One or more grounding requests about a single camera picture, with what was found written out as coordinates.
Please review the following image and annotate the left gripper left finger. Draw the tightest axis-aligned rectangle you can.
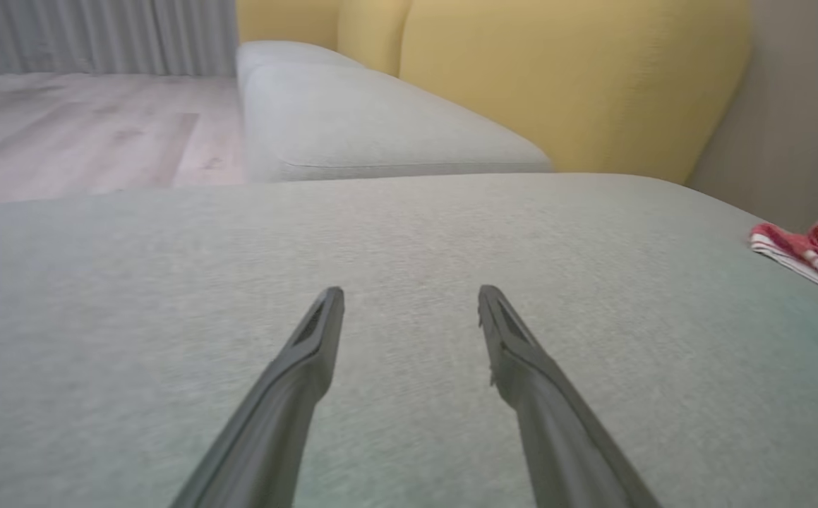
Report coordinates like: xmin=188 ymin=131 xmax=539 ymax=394
xmin=169 ymin=286 xmax=347 ymax=508

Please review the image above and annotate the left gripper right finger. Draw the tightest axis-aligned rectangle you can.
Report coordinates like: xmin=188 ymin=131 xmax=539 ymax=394
xmin=478 ymin=284 xmax=663 ymax=508

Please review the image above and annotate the red basketball jersey shirt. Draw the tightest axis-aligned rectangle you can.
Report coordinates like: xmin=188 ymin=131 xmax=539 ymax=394
xmin=749 ymin=217 xmax=818 ymax=311

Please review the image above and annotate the large grey sofa seat cushion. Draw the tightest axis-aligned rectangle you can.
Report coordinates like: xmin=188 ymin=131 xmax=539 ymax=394
xmin=0 ymin=173 xmax=818 ymax=508

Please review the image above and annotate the small grey sofa seat cushion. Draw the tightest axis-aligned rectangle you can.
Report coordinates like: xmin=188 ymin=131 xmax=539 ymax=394
xmin=236 ymin=40 xmax=555 ymax=184

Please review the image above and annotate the yellow sofa back cushion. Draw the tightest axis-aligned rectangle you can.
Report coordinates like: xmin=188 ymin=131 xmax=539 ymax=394
xmin=337 ymin=0 xmax=414 ymax=78
xmin=399 ymin=0 xmax=752 ymax=185
xmin=236 ymin=0 xmax=344 ymax=51

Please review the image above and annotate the grey pleated curtain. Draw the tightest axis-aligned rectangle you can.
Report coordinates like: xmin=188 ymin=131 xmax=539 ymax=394
xmin=0 ymin=0 xmax=239 ymax=77

